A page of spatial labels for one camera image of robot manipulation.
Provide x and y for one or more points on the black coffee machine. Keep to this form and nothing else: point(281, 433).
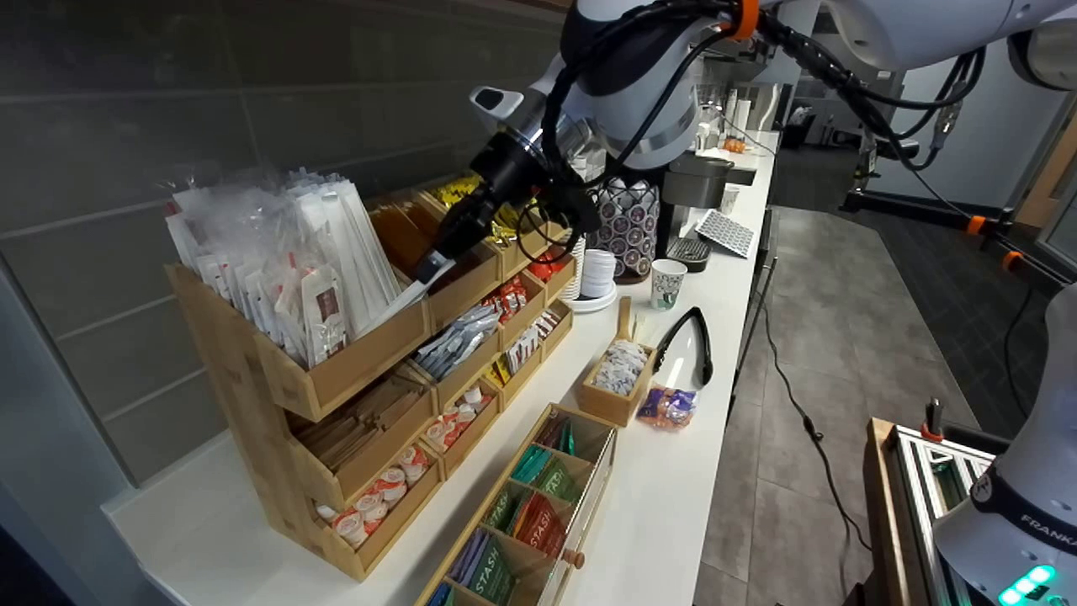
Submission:
point(702, 178)

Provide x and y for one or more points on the flat silver device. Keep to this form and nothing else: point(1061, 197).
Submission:
point(729, 233)

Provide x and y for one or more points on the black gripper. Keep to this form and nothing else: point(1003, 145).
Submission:
point(515, 171)

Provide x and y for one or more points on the green tea bag packets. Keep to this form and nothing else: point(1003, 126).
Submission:
point(560, 484)

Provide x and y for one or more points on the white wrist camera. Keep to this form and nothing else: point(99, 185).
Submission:
point(497, 103)

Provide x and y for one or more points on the grey foil packets pile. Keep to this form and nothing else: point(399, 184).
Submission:
point(455, 341)

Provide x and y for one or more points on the red tea bag packets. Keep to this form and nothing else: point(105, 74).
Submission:
point(540, 526)

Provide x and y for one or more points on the clear plastic bags bundle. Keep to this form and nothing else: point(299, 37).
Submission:
point(281, 257)

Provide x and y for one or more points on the black curved loop object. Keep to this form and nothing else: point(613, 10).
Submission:
point(704, 353)

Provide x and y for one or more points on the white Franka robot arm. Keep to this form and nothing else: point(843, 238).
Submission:
point(660, 80)

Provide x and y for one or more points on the small creamer cups pile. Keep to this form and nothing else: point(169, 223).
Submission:
point(455, 422)
point(375, 499)

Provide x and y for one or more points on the small open bamboo box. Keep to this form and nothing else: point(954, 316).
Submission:
point(610, 410)

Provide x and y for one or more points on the wood and aluminium frame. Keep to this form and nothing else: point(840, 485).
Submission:
point(881, 507)

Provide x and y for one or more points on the purple snack packet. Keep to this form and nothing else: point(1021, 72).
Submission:
point(669, 410)

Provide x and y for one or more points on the blue tea bag packets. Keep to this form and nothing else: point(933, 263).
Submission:
point(484, 568)

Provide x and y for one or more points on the red ketchup packets pile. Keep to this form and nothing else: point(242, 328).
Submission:
point(548, 272)
point(505, 300)

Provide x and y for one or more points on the white sugar packets pile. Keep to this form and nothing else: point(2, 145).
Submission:
point(622, 367)

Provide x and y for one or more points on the teal tea bag packets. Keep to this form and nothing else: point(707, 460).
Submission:
point(533, 463)

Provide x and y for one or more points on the bamboo tea box clear lid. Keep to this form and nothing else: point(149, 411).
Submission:
point(582, 417)

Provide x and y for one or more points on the stack of patterned paper cups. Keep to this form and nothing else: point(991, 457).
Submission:
point(610, 238)
point(647, 213)

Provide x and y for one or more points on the brown paper packets pile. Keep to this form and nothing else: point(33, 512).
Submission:
point(357, 426)

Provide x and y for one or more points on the black stand with orange joints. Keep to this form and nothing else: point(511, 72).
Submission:
point(909, 206)

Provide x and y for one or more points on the single patterned paper cup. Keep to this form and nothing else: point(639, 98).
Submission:
point(669, 284)

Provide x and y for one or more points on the bamboo tiered organizer rack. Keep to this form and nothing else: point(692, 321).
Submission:
point(242, 371)

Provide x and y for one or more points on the white packets red green print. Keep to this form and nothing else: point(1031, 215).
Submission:
point(548, 323)

